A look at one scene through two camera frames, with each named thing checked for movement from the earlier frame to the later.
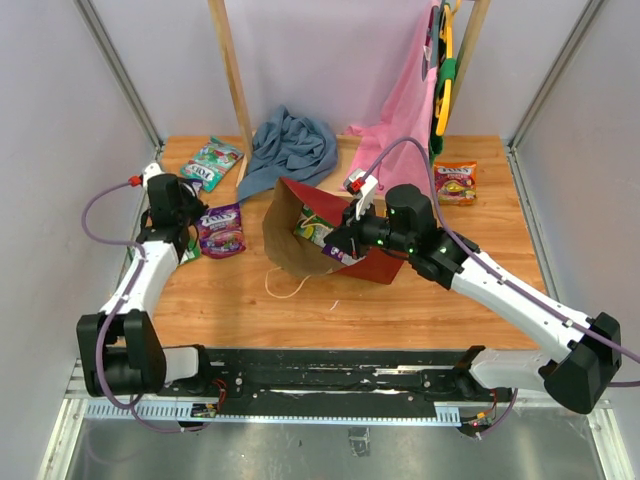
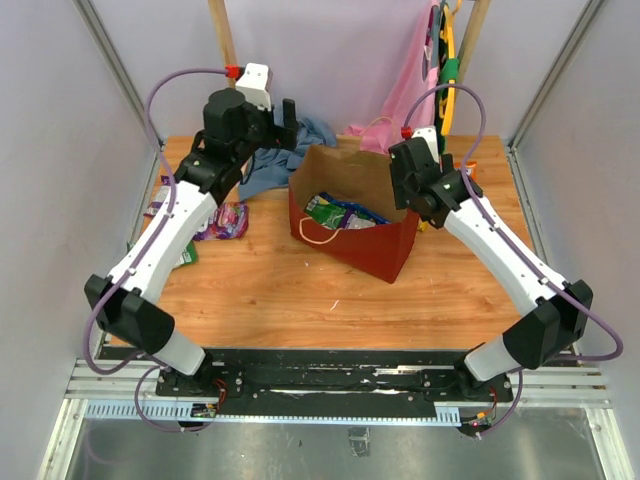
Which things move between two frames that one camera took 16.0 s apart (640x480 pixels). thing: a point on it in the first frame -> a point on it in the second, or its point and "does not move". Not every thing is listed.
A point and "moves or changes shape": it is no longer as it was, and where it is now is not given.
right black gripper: [347, 237] -> [446, 164]
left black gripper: [199, 207] -> [281, 137]
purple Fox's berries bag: [220, 231] moves or changes shape
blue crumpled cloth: [291, 148] does not move
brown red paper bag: [305, 259] -> [341, 201]
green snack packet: [193, 250] does not move
